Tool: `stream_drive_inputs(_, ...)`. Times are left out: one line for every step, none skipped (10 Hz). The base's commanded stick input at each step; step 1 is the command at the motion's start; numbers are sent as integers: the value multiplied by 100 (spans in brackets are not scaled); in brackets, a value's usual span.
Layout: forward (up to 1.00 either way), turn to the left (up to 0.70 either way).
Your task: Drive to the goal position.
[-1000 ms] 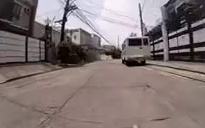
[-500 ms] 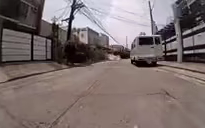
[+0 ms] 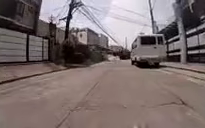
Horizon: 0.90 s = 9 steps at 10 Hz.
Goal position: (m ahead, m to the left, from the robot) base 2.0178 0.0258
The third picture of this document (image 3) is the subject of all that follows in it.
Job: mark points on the grey concrete pavement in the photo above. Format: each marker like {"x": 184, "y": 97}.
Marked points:
{"x": 20, "y": 71}

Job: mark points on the white van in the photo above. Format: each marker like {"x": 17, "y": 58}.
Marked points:
{"x": 148, "y": 50}

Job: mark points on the row of pale buildings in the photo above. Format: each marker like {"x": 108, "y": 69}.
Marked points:
{"x": 86, "y": 36}

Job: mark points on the grey concrete pole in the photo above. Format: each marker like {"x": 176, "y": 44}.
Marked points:
{"x": 181, "y": 36}

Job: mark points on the white panelled fence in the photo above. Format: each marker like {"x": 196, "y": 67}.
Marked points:
{"x": 10, "y": 46}

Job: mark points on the brown multi-storey building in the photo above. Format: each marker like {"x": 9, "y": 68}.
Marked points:
{"x": 13, "y": 13}

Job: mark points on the white and dark fence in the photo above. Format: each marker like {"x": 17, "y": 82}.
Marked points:
{"x": 198, "y": 41}

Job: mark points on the grey pavement with kerb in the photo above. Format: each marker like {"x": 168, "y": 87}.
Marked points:
{"x": 190, "y": 66}

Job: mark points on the thin pole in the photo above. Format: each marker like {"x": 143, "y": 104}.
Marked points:
{"x": 152, "y": 16}

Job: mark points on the bushes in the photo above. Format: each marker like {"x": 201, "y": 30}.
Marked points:
{"x": 75, "y": 53}

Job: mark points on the dark utility pole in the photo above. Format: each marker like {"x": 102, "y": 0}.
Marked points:
{"x": 68, "y": 23}

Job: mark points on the grey concrete road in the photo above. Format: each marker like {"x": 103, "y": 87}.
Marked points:
{"x": 116, "y": 93}

